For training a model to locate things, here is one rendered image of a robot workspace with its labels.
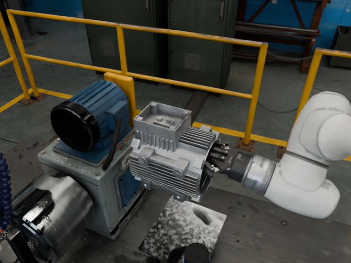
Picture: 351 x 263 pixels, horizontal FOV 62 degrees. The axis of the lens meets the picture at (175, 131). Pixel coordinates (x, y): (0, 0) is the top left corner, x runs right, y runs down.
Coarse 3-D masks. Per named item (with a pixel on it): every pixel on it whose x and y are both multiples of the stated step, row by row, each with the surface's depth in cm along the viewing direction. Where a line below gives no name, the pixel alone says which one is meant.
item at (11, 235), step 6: (12, 234) 70; (18, 234) 71; (12, 240) 69; (18, 240) 71; (24, 240) 73; (12, 246) 71; (18, 246) 72; (24, 246) 74; (18, 252) 72; (24, 252) 74; (30, 252) 76; (18, 258) 75; (24, 258) 75; (30, 258) 77
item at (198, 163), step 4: (212, 132) 80; (216, 132) 79; (216, 136) 79; (132, 140) 77; (136, 140) 77; (140, 140) 77; (132, 144) 77; (136, 144) 76; (140, 144) 77; (136, 148) 76; (140, 148) 78; (196, 160) 71; (200, 160) 70; (204, 160) 72; (196, 164) 70; (200, 164) 70; (200, 168) 70; (140, 180) 84; (200, 196) 78; (196, 200) 77; (200, 200) 79
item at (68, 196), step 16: (48, 176) 97; (64, 176) 99; (32, 192) 92; (48, 192) 92; (64, 192) 94; (80, 192) 98; (16, 208) 87; (32, 208) 87; (48, 208) 89; (64, 208) 92; (80, 208) 96; (16, 224) 89; (32, 224) 85; (48, 224) 87; (64, 224) 90; (80, 224) 96; (0, 240) 90; (32, 240) 88; (48, 240) 86; (64, 240) 91; (48, 256) 92
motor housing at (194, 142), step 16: (192, 128) 78; (144, 144) 78; (192, 144) 74; (208, 144) 72; (160, 160) 74; (176, 160) 74; (192, 160) 73; (144, 176) 79; (160, 176) 76; (192, 176) 71; (208, 176) 86; (192, 192) 73
